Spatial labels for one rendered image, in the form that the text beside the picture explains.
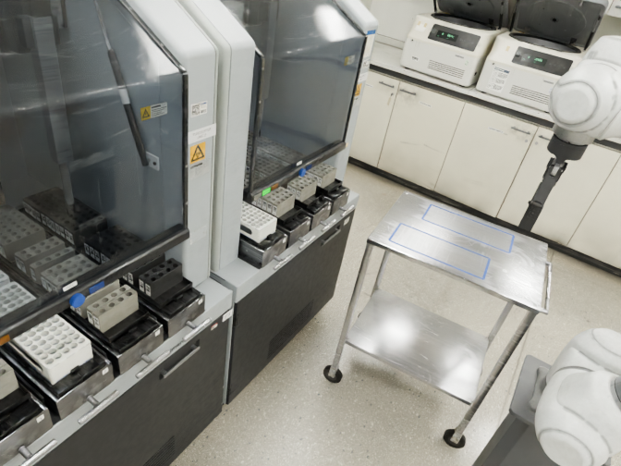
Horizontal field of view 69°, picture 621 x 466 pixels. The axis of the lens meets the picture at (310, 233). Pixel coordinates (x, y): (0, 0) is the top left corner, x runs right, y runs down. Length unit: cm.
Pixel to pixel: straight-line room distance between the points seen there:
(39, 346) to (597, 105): 118
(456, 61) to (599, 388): 266
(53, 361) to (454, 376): 148
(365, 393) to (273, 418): 44
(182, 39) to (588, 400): 117
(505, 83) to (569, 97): 253
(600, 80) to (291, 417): 163
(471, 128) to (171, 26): 272
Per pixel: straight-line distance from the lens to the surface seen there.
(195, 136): 115
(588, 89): 92
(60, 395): 115
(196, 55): 109
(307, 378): 217
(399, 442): 210
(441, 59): 352
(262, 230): 148
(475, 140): 354
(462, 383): 202
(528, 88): 342
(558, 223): 365
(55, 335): 120
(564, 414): 120
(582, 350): 136
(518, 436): 157
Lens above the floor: 171
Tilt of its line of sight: 35 degrees down
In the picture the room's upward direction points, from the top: 11 degrees clockwise
